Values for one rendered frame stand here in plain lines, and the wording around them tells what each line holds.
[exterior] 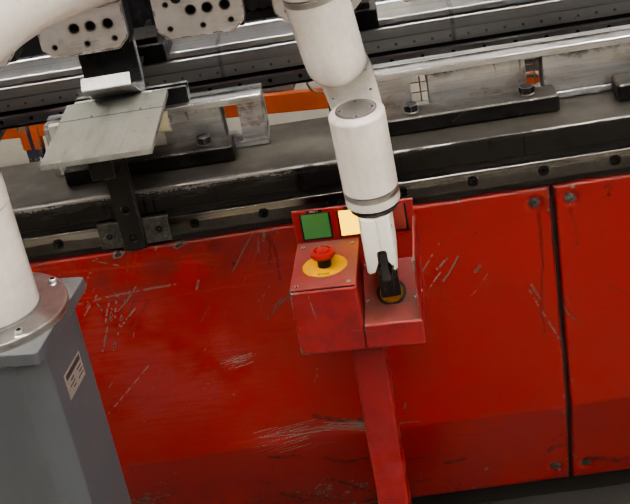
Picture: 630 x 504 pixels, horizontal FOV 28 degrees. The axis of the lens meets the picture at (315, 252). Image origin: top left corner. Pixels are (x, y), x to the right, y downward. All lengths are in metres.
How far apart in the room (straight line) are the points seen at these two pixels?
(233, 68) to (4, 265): 1.05
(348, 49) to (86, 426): 0.62
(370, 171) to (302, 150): 0.37
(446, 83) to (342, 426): 0.67
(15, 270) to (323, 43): 0.53
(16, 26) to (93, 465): 0.57
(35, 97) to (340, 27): 0.95
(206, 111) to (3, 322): 0.80
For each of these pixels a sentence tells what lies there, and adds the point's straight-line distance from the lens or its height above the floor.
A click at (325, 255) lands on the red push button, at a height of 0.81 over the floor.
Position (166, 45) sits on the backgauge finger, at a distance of 2.44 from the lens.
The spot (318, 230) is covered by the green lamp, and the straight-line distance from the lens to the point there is 2.06.
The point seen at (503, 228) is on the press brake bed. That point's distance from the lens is 2.20.
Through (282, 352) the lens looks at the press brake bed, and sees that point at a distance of 2.30.
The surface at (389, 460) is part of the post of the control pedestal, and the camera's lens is 2.18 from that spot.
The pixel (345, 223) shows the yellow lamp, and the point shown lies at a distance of 2.05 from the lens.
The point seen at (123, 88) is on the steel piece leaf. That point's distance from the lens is 2.18.
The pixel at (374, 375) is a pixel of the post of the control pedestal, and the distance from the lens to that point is 2.08.
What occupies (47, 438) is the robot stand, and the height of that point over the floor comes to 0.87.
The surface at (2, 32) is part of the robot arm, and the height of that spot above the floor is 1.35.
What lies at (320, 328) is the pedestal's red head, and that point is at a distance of 1.97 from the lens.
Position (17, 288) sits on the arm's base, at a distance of 1.53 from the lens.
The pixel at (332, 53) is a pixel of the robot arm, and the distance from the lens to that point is 1.74.
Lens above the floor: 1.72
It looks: 27 degrees down
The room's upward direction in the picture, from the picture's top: 10 degrees counter-clockwise
